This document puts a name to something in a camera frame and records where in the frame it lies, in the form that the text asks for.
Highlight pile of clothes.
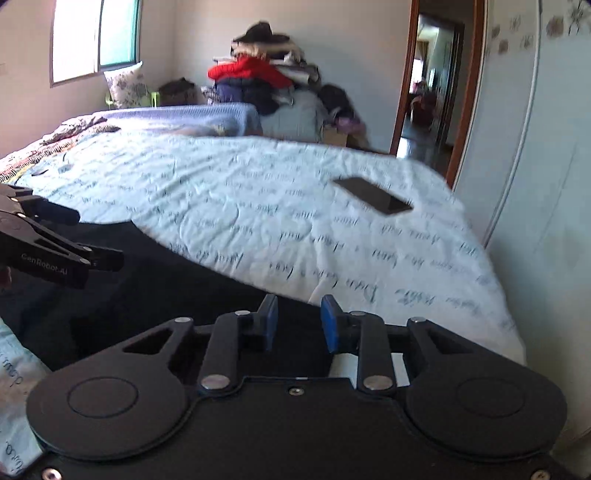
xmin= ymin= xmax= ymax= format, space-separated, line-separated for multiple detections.
xmin=207 ymin=21 xmax=321 ymax=116

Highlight green framed window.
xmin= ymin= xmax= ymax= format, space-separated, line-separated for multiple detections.
xmin=49 ymin=0 xmax=142 ymax=88

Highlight grey folded bedding bundle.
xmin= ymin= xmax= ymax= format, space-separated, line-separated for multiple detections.
xmin=261 ymin=89 xmax=325 ymax=143

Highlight white wardrobe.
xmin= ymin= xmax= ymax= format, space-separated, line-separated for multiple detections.
xmin=451 ymin=0 xmax=591 ymax=446

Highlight white printed bed quilt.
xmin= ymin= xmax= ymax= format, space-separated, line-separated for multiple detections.
xmin=0 ymin=115 xmax=527 ymax=480

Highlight black smartphone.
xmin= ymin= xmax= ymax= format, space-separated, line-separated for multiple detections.
xmin=333 ymin=176 xmax=413 ymax=216

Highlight dark brown bag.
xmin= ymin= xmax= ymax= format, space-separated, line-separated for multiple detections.
xmin=158 ymin=78 xmax=198 ymax=107

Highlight green plastic stool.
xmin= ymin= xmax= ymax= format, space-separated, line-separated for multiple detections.
xmin=106 ymin=91 xmax=160 ymax=109

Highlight brown wooden door frame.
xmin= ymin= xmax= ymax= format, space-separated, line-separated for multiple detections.
xmin=389 ymin=0 xmax=489 ymax=188

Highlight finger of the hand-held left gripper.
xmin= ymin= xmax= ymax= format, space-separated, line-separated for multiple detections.
xmin=0 ymin=184 xmax=81 ymax=226
xmin=0 ymin=210 xmax=125 ymax=274

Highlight floral pillow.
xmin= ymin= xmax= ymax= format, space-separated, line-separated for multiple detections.
xmin=103 ymin=62 xmax=149 ymax=110

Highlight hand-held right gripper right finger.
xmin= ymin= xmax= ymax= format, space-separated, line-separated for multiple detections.
xmin=321 ymin=295 xmax=472 ymax=395

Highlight blue knitted blanket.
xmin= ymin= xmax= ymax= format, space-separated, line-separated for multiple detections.
xmin=91 ymin=103 xmax=263 ymax=137

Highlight black backpack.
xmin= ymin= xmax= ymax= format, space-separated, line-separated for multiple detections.
xmin=318 ymin=84 xmax=357 ymax=121

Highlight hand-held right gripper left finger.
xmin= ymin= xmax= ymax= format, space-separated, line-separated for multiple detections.
xmin=115 ymin=294 xmax=279 ymax=395

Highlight black pants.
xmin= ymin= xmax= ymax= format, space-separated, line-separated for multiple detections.
xmin=0 ymin=220 xmax=335 ymax=377

